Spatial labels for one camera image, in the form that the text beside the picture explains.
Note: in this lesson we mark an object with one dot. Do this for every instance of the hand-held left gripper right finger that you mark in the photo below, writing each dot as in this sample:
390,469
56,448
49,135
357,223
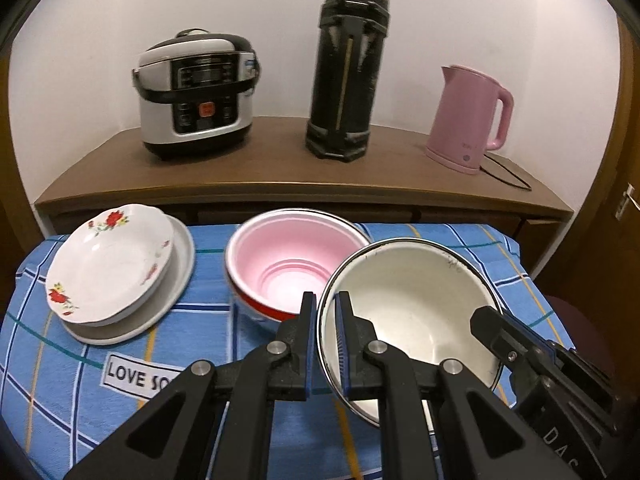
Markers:
343,345

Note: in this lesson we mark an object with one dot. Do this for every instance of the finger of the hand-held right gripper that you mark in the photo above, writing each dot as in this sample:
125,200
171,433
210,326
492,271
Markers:
505,335

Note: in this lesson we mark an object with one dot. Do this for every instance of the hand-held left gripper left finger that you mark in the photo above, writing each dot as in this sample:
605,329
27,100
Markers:
309,345

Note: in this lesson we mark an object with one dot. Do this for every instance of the white enamel bowl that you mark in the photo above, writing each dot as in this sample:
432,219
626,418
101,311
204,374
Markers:
415,300

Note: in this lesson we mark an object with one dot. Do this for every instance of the red bowl pink inside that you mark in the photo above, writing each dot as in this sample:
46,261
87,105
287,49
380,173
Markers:
290,255

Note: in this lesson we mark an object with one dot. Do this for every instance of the red flower white plate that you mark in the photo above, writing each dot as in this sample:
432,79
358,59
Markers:
110,260

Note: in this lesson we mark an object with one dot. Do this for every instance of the dark red stool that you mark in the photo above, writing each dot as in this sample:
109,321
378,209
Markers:
585,325

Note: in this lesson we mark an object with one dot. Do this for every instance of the plain white plate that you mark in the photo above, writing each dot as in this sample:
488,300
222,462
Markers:
182,260

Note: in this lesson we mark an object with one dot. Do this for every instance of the wooden cabinet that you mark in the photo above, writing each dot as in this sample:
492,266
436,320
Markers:
280,170

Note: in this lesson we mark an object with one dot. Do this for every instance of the pink electric kettle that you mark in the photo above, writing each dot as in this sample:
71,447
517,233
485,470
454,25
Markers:
460,120

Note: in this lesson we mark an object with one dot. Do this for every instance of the wooden door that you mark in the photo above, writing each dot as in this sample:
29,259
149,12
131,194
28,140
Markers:
10,185
610,135

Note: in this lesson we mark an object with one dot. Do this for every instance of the blue checked tablecloth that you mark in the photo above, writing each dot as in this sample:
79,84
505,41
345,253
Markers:
50,385

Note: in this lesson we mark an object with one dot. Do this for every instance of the silver black rice cooker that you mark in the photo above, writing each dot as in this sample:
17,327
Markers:
195,95

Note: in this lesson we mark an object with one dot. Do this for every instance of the tall black thermos flask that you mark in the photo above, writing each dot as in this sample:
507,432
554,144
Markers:
345,70

